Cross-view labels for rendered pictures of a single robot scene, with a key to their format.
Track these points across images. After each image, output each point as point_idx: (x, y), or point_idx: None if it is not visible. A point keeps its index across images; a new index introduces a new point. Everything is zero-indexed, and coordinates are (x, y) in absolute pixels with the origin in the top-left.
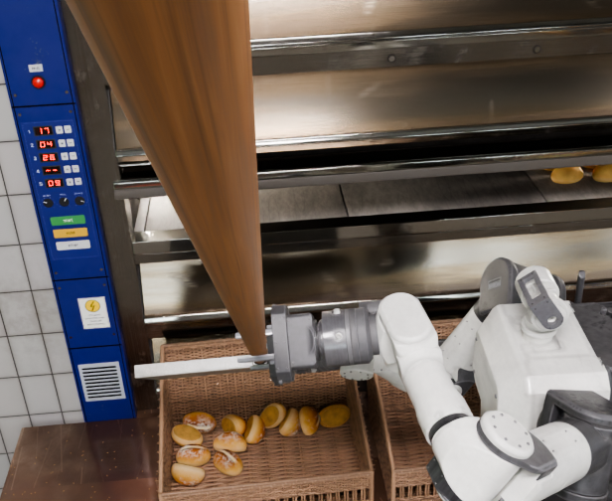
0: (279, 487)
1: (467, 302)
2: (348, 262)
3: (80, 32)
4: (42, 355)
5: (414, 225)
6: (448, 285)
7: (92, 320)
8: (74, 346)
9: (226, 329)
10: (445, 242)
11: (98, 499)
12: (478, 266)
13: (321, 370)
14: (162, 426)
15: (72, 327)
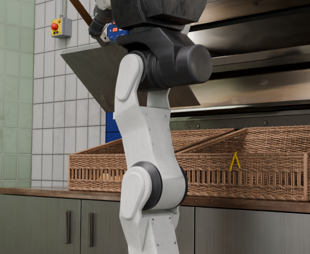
0: (118, 159)
1: None
2: (242, 83)
3: None
4: (98, 140)
5: (278, 51)
6: (298, 97)
7: None
8: (107, 130)
9: (176, 129)
10: (302, 68)
11: (66, 188)
12: None
13: (98, 12)
14: (101, 144)
15: (108, 118)
